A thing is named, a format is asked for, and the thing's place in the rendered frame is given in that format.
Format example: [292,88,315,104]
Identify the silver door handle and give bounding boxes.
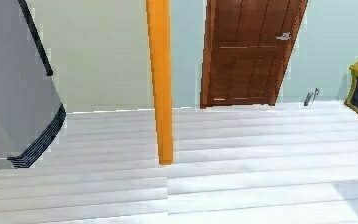
[275,31,292,42]

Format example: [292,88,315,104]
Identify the small grey door stopper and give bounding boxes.
[303,87,320,107]

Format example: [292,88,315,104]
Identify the orange post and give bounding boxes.
[145,0,174,166]

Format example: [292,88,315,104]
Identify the brown wooden door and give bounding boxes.
[199,0,310,109]

